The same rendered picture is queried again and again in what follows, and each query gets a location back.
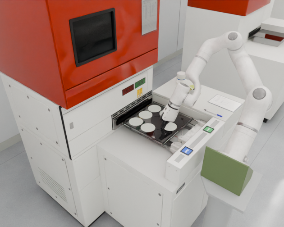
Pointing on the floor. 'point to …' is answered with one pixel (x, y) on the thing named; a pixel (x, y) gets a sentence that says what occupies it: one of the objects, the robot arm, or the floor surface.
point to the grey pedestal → (226, 201)
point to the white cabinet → (151, 194)
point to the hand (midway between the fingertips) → (163, 125)
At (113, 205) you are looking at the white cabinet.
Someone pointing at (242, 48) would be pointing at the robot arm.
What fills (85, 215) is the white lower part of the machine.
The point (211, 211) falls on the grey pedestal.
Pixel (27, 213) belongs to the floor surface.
